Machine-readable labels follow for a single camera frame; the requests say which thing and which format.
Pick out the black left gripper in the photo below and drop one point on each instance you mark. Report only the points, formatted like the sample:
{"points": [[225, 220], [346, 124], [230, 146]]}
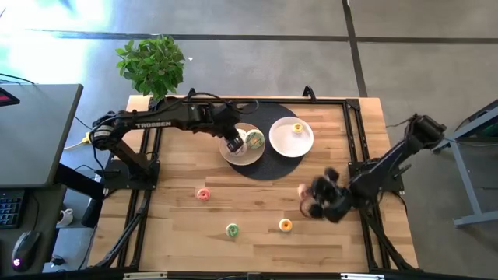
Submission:
{"points": [[227, 120]]}

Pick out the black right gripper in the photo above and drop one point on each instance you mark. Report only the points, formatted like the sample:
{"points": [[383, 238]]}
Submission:
{"points": [[338, 204]]}

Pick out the large white icing donut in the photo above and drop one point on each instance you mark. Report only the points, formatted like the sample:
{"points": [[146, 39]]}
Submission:
{"points": [[244, 143]]}

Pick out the large green drizzle donut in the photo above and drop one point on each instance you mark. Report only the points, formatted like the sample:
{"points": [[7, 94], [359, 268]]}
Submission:
{"points": [[251, 142]]}

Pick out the small yellow icing donut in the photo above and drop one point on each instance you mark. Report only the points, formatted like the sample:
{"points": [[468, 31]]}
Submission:
{"points": [[293, 128]]}

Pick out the small pink icing donut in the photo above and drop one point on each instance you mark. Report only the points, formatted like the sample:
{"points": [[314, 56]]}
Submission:
{"points": [[198, 194]]}

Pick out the small green sprinkle donut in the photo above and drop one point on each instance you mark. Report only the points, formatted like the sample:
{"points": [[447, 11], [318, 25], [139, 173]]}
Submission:
{"points": [[228, 230]]}

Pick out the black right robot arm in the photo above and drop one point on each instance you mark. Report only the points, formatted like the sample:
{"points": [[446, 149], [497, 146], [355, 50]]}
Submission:
{"points": [[389, 163]]}

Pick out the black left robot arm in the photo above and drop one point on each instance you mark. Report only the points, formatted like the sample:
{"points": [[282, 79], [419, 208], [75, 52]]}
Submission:
{"points": [[155, 124]]}

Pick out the beige round plate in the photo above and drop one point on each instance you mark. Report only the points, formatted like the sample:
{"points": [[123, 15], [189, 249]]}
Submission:
{"points": [[249, 157]]}

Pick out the black round mat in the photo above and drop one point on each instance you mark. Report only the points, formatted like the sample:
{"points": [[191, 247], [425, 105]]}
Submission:
{"points": [[268, 169]]}

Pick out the white round plate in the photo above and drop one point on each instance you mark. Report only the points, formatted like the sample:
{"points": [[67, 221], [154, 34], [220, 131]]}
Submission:
{"points": [[288, 144]]}

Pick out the black overhead beam with lights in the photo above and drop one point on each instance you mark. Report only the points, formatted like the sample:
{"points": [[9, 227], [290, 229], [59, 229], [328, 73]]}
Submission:
{"points": [[249, 277]]}

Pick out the green leafy plant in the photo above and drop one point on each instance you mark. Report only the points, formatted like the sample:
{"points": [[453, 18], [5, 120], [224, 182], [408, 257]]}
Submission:
{"points": [[151, 66]]}

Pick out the grey metal side table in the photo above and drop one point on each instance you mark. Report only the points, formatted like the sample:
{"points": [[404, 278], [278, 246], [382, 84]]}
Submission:
{"points": [[467, 183]]}

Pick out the black desk leg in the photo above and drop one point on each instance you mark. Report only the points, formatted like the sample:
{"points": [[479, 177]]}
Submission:
{"points": [[78, 180]]}

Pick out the white mug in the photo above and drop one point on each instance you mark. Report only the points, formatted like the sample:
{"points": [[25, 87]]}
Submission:
{"points": [[64, 218]]}

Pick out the grey desk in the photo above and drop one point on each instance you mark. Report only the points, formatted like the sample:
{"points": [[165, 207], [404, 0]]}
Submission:
{"points": [[39, 136]]}

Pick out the dark desk surface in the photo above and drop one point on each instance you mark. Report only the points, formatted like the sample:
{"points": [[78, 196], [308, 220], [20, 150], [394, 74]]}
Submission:
{"points": [[43, 218]]}

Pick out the small black object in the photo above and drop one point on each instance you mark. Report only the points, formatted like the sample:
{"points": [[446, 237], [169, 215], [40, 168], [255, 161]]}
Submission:
{"points": [[58, 260]]}

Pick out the dark device with red stripe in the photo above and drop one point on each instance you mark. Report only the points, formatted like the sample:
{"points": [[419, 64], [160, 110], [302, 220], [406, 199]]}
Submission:
{"points": [[8, 97]]}

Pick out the black keyboard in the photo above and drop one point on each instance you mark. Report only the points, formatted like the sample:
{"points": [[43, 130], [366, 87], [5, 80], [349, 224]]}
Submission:
{"points": [[11, 210]]}

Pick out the black computer mouse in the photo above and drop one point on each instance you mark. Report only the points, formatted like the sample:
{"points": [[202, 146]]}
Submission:
{"points": [[25, 249]]}

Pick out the black table frame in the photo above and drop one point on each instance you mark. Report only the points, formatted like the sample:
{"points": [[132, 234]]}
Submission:
{"points": [[330, 101]]}

